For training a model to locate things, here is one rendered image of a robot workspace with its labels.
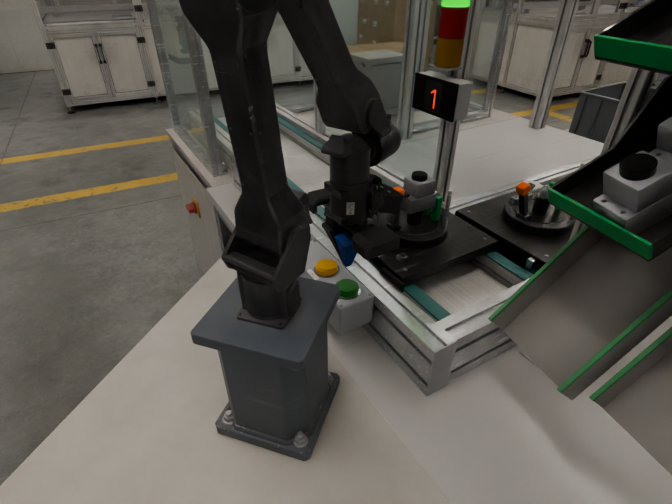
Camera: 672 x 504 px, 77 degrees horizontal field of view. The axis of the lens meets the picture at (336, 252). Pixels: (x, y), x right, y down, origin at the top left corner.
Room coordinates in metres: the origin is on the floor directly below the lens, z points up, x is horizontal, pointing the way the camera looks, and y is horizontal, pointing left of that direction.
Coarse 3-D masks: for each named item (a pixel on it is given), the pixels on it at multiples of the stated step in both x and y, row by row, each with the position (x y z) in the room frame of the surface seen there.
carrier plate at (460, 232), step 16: (432, 208) 0.84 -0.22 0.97; (464, 224) 0.77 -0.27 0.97; (448, 240) 0.71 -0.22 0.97; (464, 240) 0.71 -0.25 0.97; (480, 240) 0.71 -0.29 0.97; (496, 240) 0.71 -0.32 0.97; (384, 256) 0.66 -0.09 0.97; (416, 256) 0.66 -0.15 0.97; (432, 256) 0.66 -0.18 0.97; (448, 256) 0.66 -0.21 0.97; (464, 256) 0.66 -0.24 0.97; (400, 272) 0.61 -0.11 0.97; (416, 272) 0.61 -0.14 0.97; (432, 272) 0.62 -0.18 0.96
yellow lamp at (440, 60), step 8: (440, 40) 0.87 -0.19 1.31; (448, 40) 0.86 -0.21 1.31; (456, 40) 0.86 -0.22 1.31; (440, 48) 0.87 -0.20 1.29; (448, 48) 0.86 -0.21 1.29; (456, 48) 0.86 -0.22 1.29; (440, 56) 0.87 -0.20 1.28; (448, 56) 0.86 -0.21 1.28; (456, 56) 0.86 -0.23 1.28; (440, 64) 0.87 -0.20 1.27; (448, 64) 0.86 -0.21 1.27; (456, 64) 0.87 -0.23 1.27
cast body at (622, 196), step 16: (624, 160) 0.39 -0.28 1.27; (640, 160) 0.38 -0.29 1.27; (656, 160) 0.38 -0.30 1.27; (608, 176) 0.39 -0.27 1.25; (624, 176) 0.38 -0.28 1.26; (640, 176) 0.37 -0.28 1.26; (656, 176) 0.37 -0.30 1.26; (608, 192) 0.39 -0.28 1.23; (624, 192) 0.37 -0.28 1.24; (640, 192) 0.36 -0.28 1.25; (656, 192) 0.36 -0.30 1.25; (608, 208) 0.38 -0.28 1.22; (624, 208) 0.37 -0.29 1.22; (640, 208) 0.36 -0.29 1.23; (656, 208) 0.37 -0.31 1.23; (624, 224) 0.36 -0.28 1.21; (640, 224) 0.37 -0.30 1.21
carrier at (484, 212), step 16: (512, 192) 0.92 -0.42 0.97; (528, 192) 0.85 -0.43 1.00; (544, 192) 0.79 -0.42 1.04; (464, 208) 0.84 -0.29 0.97; (480, 208) 0.84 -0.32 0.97; (496, 208) 0.84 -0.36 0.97; (512, 208) 0.81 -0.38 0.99; (528, 208) 0.81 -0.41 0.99; (544, 208) 0.78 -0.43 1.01; (480, 224) 0.77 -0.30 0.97; (496, 224) 0.77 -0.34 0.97; (512, 224) 0.76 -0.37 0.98; (528, 224) 0.74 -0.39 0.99; (544, 224) 0.74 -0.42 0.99; (560, 224) 0.74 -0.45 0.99; (512, 240) 0.71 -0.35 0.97; (528, 240) 0.71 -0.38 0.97; (544, 240) 0.71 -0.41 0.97; (560, 240) 0.71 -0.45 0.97; (528, 256) 0.67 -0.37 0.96; (544, 256) 0.65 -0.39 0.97
